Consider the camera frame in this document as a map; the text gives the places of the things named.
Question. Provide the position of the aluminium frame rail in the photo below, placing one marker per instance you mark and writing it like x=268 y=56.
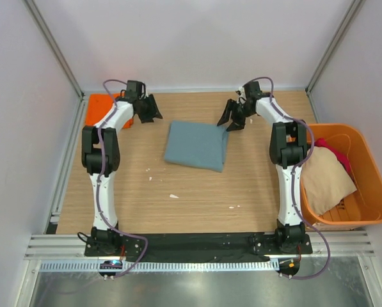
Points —
x=54 y=247

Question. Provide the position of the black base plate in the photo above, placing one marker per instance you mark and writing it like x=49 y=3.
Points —
x=194 y=248

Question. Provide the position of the left aluminium corner post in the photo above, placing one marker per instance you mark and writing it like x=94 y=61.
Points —
x=53 y=45

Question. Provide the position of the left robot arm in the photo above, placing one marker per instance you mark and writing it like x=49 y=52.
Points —
x=100 y=156

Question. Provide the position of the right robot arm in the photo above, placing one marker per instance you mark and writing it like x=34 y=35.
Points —
x=288 y=151

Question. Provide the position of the folded orange t shirt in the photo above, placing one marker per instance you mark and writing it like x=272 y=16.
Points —
x=101 y=113

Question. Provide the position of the aluminium corner post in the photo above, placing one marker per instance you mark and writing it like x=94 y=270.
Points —
x=53 y=45
x=342 y=29

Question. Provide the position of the red t shirt in basket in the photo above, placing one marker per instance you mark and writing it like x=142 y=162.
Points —
x=341 y=157

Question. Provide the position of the blue grey t shirt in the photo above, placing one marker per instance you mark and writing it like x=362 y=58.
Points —
x=197 y=145

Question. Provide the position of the right aluminium corner post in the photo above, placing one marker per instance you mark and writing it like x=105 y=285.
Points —
x=342 y=29

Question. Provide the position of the white slotted cable duct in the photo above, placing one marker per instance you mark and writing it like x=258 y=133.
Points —
x=102 y=266

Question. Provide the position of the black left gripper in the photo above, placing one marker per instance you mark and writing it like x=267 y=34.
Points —
x=153 y=112

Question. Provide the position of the orange plastic basket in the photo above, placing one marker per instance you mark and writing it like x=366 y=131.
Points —
x=364 y=206

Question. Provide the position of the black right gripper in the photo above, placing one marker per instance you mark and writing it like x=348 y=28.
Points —
x=238 y=123

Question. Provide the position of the beige t shirt in basket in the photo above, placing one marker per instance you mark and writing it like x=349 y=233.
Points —
x=325 y=180

